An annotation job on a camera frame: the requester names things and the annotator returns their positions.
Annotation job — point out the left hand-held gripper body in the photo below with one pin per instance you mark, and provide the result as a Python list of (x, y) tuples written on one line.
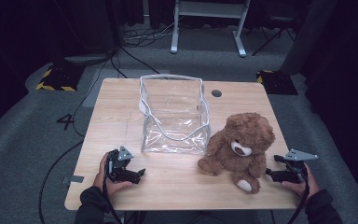
[(119, 174)]

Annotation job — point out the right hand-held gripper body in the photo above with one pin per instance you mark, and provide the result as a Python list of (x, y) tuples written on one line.
[(293, 172)]

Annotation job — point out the brown teddy bear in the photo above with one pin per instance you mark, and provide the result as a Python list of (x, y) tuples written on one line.
[(245, 133)]

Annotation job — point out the clear plastic bag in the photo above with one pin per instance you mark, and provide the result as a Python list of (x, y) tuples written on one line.
[(174, 105)]

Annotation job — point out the person's left hand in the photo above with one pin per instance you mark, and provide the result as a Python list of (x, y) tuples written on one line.
[(101, 175)]

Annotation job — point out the person's right hand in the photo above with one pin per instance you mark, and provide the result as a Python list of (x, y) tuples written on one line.
[(312, 183)]

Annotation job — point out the grey tape piece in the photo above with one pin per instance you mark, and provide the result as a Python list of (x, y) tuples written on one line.
[(74, 179)]

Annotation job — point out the black yellow striped base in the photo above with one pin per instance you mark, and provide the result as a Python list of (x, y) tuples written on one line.
[(60, 77), (278, 83)]

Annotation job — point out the black tripod stand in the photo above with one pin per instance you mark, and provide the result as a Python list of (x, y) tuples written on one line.
[(275, 35)]

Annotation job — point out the grey curtain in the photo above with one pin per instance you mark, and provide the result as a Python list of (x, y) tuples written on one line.
[(307, 37)]

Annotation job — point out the white desk frame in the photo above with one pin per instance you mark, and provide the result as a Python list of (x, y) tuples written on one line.
[(174, 31)]

